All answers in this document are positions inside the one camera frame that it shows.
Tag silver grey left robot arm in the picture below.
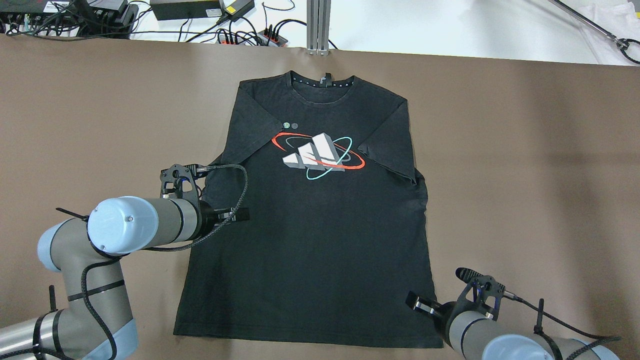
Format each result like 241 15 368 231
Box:
1 196 249 360

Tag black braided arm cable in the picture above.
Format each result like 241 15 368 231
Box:
0 164 249 360
502 290 623 360

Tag grey orange power strip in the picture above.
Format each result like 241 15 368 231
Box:
213 27 290 48

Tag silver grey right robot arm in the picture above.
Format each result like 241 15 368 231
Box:
406 291 619 360

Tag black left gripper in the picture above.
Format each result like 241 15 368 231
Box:
199 201 250 239

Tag black graphic t-shirt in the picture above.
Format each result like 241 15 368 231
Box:
173 71 442 349

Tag metal rod with ring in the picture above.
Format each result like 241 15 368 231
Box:
550 0 640 65

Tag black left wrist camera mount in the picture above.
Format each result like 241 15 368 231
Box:
160 164 210 205

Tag black electronics box with cables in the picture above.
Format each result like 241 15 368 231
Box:
0 0 143 39

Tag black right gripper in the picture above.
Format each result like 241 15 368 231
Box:
405 291 457 335

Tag aluminium profile post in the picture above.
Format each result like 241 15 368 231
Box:
306 0 331 56

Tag black power supply box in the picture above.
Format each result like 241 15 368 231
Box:
149 0 223 21

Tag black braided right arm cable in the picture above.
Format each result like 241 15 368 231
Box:
502 290 623 360

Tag black power adapter yellow label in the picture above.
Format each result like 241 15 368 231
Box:
215 0 255 26

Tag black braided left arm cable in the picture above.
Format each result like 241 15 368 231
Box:
0 164 249 360

